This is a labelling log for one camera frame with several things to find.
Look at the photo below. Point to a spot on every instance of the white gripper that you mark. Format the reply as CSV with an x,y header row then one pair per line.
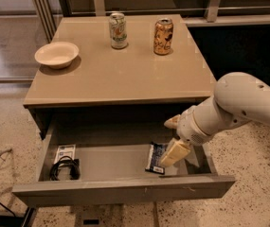
x,y
189,128

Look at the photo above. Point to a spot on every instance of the dark blue rxbar wrapper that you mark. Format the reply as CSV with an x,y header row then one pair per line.
x,y
153,162

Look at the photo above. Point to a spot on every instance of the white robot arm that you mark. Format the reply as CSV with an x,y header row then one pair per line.
x,y
237,99

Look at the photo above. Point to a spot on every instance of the open grey drawer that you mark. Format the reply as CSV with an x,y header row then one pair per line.
x,y
113,156

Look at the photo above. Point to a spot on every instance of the beige top cabinet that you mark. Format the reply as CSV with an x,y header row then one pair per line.
x,y
103,75

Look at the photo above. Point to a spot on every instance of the orange gold soda can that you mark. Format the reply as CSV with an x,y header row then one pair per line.
x,y
162,39

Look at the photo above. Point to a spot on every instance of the white paper card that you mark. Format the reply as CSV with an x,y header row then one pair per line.
x,y
65,150

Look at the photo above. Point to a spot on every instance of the green white soda can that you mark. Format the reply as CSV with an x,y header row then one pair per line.
x,y
118,32

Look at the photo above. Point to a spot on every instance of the white paper bowl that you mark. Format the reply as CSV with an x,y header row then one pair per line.
x,y
57,55

